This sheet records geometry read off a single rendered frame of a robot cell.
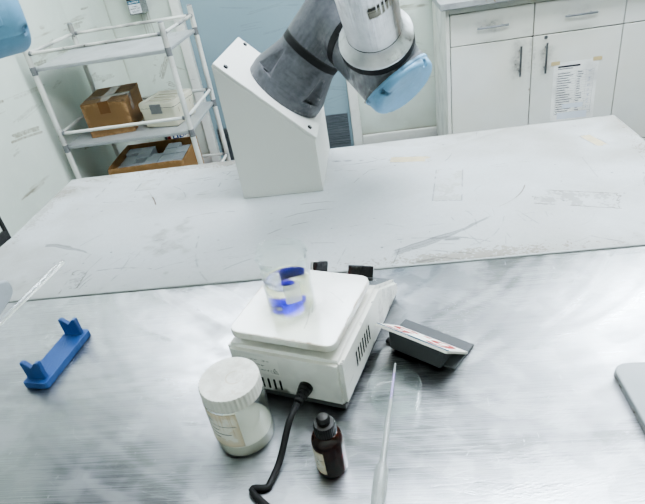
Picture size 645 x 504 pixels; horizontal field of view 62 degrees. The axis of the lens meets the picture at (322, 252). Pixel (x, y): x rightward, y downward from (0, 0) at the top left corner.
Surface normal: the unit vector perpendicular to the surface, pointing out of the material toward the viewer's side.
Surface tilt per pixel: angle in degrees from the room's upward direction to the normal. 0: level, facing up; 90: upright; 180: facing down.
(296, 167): 90
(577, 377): 0
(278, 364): 90
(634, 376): 0
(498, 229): 0
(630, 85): 90
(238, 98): 90
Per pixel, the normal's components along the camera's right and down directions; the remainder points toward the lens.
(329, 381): -0.37, 0.54
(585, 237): -0.15, -0.84
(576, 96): -0.06, 0.53
